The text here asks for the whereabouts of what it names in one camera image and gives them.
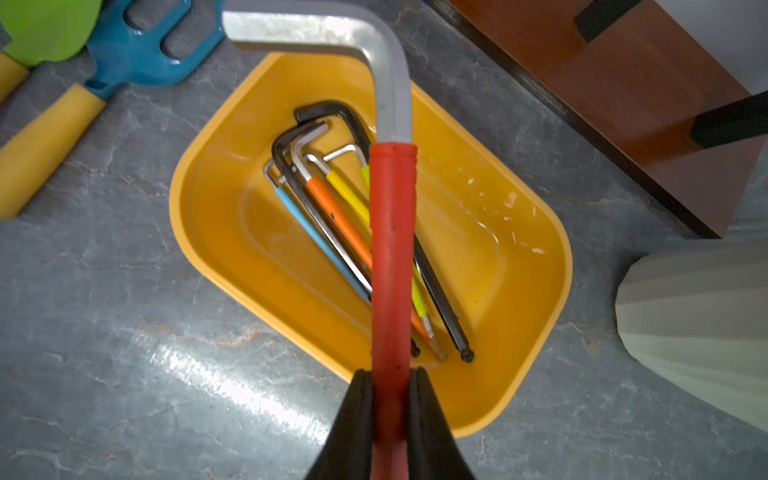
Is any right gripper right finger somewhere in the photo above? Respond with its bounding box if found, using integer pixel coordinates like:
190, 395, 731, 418
409, 367, 474, 479

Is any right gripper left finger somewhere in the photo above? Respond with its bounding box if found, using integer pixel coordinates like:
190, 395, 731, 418
305, 369, 374, 480

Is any large black hex key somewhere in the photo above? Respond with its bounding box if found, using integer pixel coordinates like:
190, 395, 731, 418
294, 100, 475, 363

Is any orange hex key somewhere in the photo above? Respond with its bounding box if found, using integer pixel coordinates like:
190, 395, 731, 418
290, 122, 448, 362

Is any green hex key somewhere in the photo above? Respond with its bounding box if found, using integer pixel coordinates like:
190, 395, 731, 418
350, 143, 435, 342

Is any blue hex key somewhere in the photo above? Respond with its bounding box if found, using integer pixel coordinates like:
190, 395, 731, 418
263, 159, 370, 302

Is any yellow hex key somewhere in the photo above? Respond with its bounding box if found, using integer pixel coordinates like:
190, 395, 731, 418
304, 144, 370, 227

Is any thin black hex key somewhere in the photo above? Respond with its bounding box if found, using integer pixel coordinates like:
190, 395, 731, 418
270, 119, 422, 359

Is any red hex key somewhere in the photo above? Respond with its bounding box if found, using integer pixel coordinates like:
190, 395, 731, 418
222, 1, 417, 479

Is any yellow plastic storage box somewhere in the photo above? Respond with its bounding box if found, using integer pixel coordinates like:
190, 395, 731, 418
169, 54, 573, 438

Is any white pot green plant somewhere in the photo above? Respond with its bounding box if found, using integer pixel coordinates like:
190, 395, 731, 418
615, 242, 767, 430

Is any brown wooden stepped stand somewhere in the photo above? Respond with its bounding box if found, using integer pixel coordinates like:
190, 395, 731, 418
432, 0, 767, 238

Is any blue garden hand rake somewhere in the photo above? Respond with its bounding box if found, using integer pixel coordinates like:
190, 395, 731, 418
1, 1, 224, 221

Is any green garden trowel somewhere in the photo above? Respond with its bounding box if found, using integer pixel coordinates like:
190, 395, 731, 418
1, 0, 102, 99

